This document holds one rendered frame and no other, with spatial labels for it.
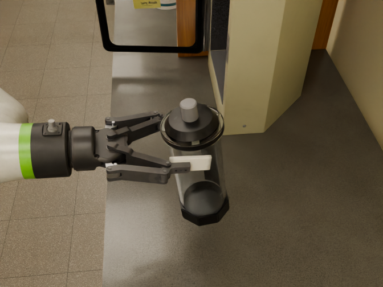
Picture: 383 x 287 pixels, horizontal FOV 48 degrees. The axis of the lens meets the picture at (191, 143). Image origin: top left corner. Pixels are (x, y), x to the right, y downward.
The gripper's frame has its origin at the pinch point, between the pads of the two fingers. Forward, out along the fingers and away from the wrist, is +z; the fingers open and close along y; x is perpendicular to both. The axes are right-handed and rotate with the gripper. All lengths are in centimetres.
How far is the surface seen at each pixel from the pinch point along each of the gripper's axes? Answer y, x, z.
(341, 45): 58, 14, 59
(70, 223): 78, 120, -36
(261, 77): 26.5, 4.4, 21.5
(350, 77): 47, 19, 59
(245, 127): 27.4, 20.8, 20.5
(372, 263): -13.4, 23.5, 37.4
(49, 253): 63, 122, -45
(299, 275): -13.5, 24.9, 21.9
